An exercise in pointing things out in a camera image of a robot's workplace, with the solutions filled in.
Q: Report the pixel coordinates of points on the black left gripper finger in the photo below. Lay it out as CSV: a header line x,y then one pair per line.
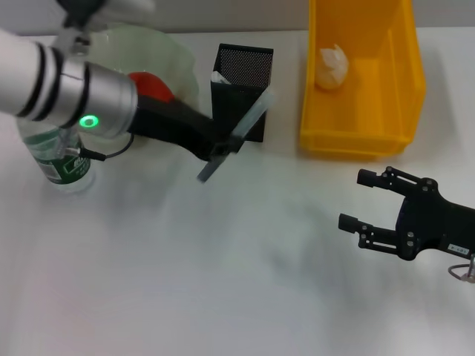
x,y
233,145
217,152

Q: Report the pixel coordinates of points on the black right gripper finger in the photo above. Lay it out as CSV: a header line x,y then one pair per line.
x,y
349,222
367,178

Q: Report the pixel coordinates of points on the grey pen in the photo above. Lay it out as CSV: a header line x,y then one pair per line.
x,y
256,111

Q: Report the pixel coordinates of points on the yellow plastic bin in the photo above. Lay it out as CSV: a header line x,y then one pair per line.
x,y
356,122

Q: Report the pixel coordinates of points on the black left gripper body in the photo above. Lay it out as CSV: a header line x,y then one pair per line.
x,y
170,122

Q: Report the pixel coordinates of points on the white paper ball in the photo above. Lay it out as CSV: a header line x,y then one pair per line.
x,y
332,68

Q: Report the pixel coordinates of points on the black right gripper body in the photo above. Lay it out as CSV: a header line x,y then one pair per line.
x,y
434,222

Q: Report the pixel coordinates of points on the pale green wavy glass plate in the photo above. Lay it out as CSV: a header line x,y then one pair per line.
x,y
159,52

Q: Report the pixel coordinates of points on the black mesh pen holder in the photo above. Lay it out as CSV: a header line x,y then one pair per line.
x,y
237,63

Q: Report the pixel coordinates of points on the clear green-label water bottle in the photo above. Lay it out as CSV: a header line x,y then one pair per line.
x,y
67,170

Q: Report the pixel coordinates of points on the red pear-shaped fruit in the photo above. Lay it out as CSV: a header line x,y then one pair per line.
x,y
154,86

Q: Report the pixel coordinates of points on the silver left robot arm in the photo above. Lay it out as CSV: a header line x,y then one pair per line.
x,y
74,92

